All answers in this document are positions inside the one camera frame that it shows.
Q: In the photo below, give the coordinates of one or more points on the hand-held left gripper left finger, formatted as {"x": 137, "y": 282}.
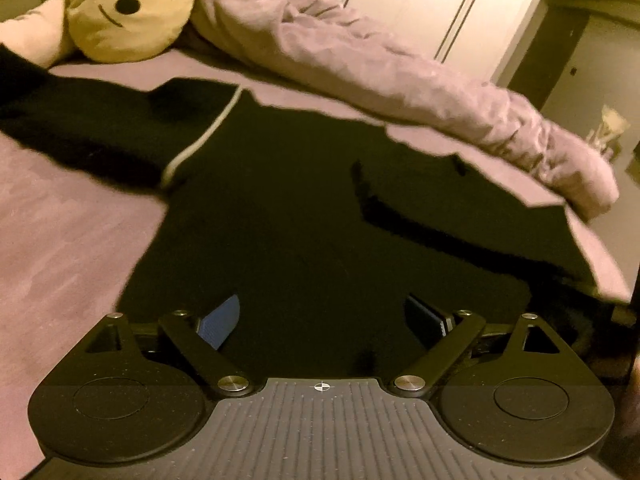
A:
{"x": 220, "y": 322}

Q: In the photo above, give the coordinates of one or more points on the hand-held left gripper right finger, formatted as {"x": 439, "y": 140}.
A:
{"x": 425, "y": 322}

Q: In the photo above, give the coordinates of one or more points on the black knit sweater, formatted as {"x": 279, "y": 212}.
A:
{"x": 300, "y": 210}

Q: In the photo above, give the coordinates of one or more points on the bed with purple sheet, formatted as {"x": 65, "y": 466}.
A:
{"x": 60, "y": 240}

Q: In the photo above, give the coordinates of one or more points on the pink crumpled duvet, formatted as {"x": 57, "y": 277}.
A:
{"x": 380, "y": 60}

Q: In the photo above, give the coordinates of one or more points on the small white decor figure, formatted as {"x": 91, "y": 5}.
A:
{"x": 609, "y": 127}

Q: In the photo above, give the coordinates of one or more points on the dark furniture piece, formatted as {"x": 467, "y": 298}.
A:
{"x": 635, "y": 155}

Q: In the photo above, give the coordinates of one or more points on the yellow cat face plush pillow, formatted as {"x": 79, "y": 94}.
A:
{"x": 135, "y": 20}

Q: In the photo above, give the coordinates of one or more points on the pink long pillow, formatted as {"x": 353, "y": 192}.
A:
{"x": 35, "y": 35}

